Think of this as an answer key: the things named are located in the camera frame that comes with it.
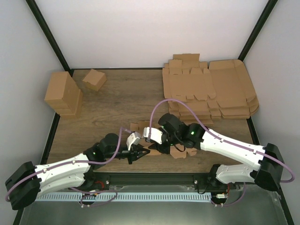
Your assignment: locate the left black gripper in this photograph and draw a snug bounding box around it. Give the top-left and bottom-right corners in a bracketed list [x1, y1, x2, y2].
[106, 144, 151, 165]

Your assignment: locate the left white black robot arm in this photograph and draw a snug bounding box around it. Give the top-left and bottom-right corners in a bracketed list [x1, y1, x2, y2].
[5, 133, 150, 210]

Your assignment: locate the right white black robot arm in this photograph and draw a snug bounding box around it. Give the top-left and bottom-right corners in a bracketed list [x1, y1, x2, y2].
[143, 113, 284, 191]

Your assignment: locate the low folded cardboard box stack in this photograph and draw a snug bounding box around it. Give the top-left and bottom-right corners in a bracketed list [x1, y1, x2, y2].
[54, 89, 83, 119]

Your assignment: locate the small folded cardboard box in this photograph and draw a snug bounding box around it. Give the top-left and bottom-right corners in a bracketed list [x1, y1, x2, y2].
[82, 69, 107, 91]

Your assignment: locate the tall folded cardboard box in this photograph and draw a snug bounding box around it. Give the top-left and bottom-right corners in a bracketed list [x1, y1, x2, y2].
[45, 71, 79, 108]

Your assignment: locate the stack of flat cardboard blanks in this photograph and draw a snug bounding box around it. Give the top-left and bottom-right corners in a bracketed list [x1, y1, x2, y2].
[162, 53, 221, 125]

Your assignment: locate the large flat cardboard blanks stack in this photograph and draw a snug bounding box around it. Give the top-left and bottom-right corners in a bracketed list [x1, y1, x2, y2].
[208, 60, 259, 119]

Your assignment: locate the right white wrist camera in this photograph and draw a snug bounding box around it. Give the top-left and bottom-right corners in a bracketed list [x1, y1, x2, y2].
[142, 127, 163, 144]

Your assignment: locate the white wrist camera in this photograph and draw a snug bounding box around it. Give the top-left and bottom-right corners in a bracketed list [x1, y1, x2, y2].
[142, 127, 163, 144]
[126, 131, 142, 151]

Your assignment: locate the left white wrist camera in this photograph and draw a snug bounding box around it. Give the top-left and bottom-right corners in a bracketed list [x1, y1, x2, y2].
[126, 131, 142, 151]

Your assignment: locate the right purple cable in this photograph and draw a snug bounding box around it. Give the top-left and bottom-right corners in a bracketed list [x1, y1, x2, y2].
[146, 98, 295, 208]

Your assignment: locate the purple cable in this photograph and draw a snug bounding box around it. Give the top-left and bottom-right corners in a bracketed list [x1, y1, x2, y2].
[5, 127, 132, 208]
[146, 98, 295, 208]

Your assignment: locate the black aluminium frame rail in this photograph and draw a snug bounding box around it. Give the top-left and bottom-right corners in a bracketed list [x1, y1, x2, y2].
[94, 172, 220, 186]

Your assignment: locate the light blue slotted cable duct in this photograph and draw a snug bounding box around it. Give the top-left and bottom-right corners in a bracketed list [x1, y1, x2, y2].
[36, 192, 211, 203]

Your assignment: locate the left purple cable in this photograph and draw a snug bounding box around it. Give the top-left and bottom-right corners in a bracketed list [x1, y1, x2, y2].
[5, 127, 132, 208]

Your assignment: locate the grey metal base plate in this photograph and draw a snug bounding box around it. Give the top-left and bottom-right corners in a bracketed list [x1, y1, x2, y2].
[20, 185, 293, 225]

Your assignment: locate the left black frame post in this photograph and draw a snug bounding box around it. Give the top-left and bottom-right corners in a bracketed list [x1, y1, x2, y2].
[26, 0, 71, 71]

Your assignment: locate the black frame post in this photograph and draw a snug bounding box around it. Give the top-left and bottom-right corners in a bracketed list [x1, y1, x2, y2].
[26, 0, 71, 71]
[238, 0, 278, 61]

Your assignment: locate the right black frame post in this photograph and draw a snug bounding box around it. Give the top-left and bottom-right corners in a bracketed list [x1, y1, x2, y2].
[238, 0, 278, 61]

